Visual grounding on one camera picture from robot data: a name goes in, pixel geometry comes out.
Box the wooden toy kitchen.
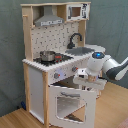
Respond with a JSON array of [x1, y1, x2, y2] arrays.
[[20, 1, 107, 127]]

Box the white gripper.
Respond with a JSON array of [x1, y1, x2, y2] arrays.
[[73, 68, 106, 90]]

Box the toy microwave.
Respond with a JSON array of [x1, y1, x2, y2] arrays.
[[67, 4, 88, 21]]

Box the left red stove knob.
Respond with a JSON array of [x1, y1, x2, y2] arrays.
[[54, 73, 60, 79]]

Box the red stove knob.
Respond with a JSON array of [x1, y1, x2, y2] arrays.
[[72, 66, 78, 72], [54, 73, 60, 79]]

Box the black toy faucet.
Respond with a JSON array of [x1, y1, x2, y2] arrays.
[[67, 33, 83, 49]]

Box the black toy stovetop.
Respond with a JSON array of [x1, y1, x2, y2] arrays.
[[33, 52, 74, 66]]

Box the right red stove knob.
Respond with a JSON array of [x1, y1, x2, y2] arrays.
[[72, 66, 78, 72]]

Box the silver toy pot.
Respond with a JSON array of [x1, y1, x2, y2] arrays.
[[40, 51, 55, 61]]

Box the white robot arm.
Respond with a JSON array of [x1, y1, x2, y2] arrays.
[[73, 52, 128, 90]]

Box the grey range hood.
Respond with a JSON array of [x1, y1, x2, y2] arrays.
[[35, 5, 64, 27]]

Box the white oven door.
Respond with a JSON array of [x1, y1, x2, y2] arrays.
[[49, 86, 96, 128]]

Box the grey toy sink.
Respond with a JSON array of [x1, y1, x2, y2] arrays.
[[66, 47, 94, 56]]

